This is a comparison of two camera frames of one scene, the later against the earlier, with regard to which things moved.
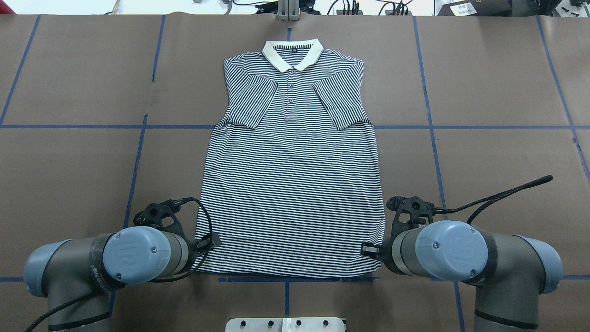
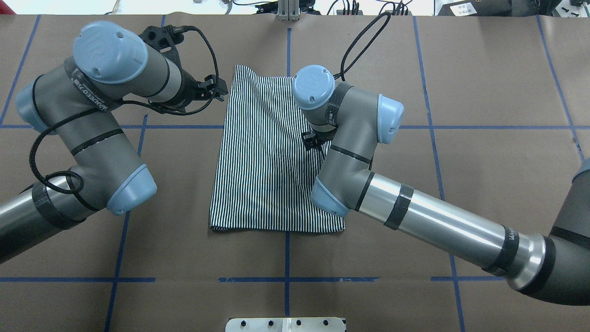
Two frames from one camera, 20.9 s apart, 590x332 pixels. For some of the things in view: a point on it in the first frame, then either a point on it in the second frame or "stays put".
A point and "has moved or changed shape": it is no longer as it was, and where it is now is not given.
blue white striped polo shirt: (292, 183) has moved or changed shape
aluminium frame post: (288, 10) stays put
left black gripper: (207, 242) → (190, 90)
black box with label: (477, 8) stays put
